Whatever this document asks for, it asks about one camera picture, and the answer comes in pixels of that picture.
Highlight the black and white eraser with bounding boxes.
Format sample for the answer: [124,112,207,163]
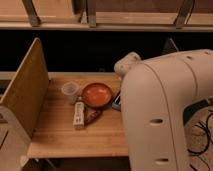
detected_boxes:
[112,93,121,111]

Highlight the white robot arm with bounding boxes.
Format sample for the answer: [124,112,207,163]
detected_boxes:
[114,49,213,171]

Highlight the orange bowl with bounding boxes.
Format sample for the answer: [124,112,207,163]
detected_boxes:
[82,83,113,108]

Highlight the brown snack wrapper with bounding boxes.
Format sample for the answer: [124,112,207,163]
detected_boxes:
[85,110,102,125]

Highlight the white bottle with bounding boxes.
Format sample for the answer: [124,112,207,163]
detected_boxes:
[73,97,85,129]

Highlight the clear plastic cup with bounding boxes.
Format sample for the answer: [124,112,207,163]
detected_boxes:
[61,81,80,104]

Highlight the left wooden side panel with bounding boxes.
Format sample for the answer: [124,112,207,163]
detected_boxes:
[0,38,49,142]

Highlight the wooden shelf rail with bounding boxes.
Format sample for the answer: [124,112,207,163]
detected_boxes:
[0,0,213,32]

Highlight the black floor cables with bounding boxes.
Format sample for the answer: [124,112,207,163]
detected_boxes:
[186,108,213,171]

